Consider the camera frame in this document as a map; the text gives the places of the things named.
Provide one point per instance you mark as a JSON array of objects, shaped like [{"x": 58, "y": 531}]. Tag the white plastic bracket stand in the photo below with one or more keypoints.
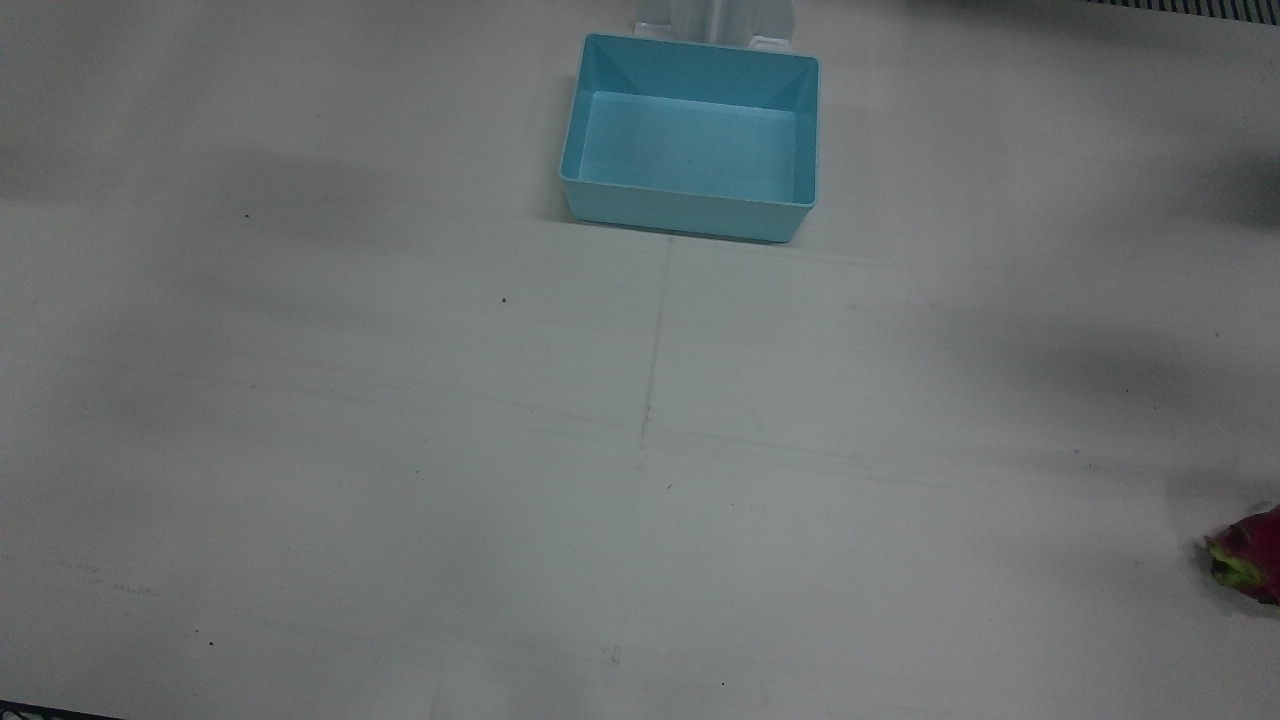
[{"x": 715, "y": 20}]

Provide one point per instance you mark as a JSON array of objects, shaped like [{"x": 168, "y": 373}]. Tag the pink dragon fruit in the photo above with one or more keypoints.
[{"x": 1258, "y": 555}]

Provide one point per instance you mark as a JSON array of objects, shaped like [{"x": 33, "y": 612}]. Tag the black vent grille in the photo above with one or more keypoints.
[{"x": 1190, "y": 7}]

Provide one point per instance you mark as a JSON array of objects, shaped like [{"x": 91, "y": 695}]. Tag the black ribbed edge strip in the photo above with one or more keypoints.
[{"x": 40, "y": 711}]

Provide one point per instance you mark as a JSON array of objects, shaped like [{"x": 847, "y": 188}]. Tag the light blue plastic bin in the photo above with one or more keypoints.
[{"x": 690, "y": 140}]

